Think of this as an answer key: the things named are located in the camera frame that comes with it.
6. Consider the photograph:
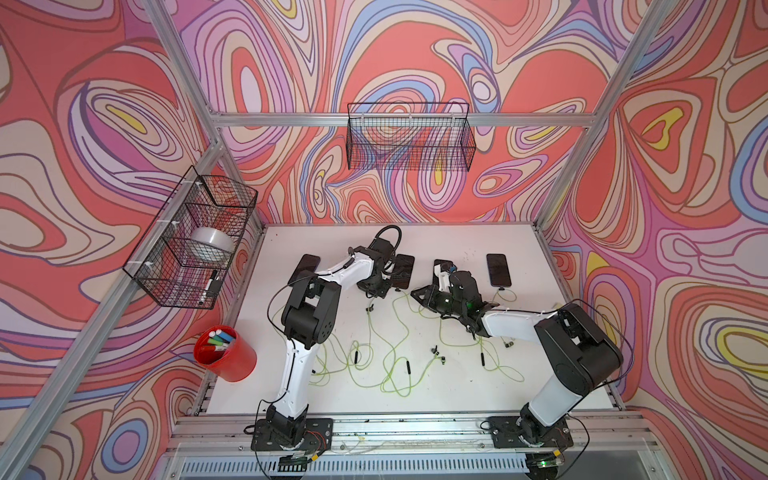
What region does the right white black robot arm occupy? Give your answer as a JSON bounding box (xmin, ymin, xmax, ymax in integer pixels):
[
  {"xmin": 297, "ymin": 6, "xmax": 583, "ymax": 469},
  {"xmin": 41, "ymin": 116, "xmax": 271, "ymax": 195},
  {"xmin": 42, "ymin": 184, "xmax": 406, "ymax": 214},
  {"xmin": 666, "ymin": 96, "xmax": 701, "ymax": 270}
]
[{"xmin": 410, "ymin": 267, "xmax": 624, "ymax": 432}]

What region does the black phone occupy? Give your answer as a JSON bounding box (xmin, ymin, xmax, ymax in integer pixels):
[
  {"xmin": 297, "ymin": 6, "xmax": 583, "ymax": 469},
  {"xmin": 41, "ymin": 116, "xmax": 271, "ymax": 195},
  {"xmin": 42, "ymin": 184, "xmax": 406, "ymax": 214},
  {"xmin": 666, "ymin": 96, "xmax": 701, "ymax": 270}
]
[
  {"xmin": 287, "ymin": 254, "xmax": 321, "ymax": 285},
  {"xmin": 390, "ymin": 254, "xmax": 415, "ymax": 290},
  {"xmin": 433, "ymin": 259, "xmax": 456, "ymax": 275}
]

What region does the left black wire basket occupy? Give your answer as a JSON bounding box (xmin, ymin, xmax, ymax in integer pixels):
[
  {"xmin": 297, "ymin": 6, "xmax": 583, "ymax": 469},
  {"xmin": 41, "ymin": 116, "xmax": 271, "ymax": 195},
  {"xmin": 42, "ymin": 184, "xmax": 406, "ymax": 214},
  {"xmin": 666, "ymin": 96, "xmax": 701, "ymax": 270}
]
[{"xmin": 123, "ymin": 167, "xmax": 258, "ymax": 310}]

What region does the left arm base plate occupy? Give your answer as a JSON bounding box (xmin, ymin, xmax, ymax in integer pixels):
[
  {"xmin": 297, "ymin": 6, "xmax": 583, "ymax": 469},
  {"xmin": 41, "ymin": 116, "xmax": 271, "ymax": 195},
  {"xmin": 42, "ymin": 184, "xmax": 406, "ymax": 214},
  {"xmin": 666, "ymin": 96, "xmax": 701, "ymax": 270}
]
[{"xmin": 250, "ymin": 417, "xmax": 334, "ymax": 453}]

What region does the black wire basket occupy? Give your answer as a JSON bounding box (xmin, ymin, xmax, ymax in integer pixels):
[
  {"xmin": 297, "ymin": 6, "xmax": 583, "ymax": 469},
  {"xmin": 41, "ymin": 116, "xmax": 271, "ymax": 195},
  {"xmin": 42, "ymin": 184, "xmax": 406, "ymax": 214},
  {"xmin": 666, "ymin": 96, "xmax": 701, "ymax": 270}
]
[
  {"xmin": 123, "ymin": 167, "xmax": 258, "ymax": 310},
  {"xmin": 346, "ymin": 100, "xmax": 477, "ymax": 172}
]

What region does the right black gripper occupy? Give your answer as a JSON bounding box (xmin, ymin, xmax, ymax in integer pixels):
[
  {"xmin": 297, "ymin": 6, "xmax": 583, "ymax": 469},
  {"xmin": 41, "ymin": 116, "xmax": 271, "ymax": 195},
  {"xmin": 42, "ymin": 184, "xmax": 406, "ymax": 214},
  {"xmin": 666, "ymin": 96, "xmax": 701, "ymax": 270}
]
[{"xmin": 410, "ymin": 284, "xmax": 465, "ymax": 317}]

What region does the black marker in basket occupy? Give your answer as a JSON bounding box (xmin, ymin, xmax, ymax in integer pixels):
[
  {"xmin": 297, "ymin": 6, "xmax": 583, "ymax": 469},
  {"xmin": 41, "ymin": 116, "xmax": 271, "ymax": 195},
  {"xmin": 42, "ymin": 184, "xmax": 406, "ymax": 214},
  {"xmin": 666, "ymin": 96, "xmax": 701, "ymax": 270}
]
[{"xmin": 201, "ymin": 269, "xmax": 219, "ymax": 302}]

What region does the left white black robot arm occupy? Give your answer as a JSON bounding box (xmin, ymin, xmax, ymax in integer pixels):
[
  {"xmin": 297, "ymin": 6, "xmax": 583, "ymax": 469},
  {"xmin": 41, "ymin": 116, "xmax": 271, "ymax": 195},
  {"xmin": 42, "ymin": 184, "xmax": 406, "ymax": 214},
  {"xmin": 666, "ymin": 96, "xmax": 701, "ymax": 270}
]
[{"xmin": 265, "ymin": 236, "xmax": 400, "ymax": 436}]

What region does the red cup with markers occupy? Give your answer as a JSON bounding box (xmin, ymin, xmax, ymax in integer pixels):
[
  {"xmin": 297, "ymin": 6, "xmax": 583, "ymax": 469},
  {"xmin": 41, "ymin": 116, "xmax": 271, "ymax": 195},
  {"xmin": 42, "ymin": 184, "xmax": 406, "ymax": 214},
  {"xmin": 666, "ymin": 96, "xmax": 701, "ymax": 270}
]
[{"xmin": 193, "ymin": 325, "xmax": 257, "ymax": 383}]

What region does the blue phone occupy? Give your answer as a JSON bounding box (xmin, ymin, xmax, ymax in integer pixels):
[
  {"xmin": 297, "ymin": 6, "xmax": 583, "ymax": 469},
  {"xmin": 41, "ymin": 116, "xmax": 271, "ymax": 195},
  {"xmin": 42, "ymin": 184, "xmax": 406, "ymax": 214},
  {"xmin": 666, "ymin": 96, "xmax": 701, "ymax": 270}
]
[{"xmin": 486, "ymin": 253, "xmax": 512, "ymax": 289}]

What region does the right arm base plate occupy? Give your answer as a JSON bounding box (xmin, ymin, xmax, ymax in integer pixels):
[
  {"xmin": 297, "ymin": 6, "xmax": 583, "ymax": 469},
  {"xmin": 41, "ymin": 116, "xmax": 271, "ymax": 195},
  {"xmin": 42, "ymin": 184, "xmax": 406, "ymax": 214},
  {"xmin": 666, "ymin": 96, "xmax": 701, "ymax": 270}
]
[{"xmin": 482, "ymin": 416, "xmax": 574, "ymax": 451}]

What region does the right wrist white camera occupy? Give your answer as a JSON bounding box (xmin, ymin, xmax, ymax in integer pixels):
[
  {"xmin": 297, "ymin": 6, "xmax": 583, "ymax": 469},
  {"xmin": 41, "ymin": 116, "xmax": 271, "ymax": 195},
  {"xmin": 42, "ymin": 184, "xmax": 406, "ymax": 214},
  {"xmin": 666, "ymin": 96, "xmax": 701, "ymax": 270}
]
[{"xmin": 434, "ymin": 272, "xmax": 452, "ymax": 293}]

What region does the back black wire basket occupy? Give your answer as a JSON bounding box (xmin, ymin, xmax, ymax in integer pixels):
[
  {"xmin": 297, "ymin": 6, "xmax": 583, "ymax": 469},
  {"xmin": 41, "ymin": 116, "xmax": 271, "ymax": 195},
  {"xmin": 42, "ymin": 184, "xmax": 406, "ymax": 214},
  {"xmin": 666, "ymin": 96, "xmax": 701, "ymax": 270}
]
[{"xmin": 346, "ymin": 100, "xmax": 477, "ymax": 172}]

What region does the white tape roll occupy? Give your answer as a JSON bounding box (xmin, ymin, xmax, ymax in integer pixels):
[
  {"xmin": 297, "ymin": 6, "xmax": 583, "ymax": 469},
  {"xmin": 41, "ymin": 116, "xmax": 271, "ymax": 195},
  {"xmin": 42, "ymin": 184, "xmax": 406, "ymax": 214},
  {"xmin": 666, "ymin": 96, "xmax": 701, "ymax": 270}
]
[{"xmin": 190, "ymin": 227, "xmax": 235, "ymax": 259}]

